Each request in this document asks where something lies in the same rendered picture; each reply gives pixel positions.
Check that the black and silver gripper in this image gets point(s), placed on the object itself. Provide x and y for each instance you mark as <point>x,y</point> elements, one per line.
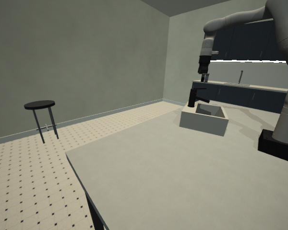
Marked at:
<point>204,61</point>

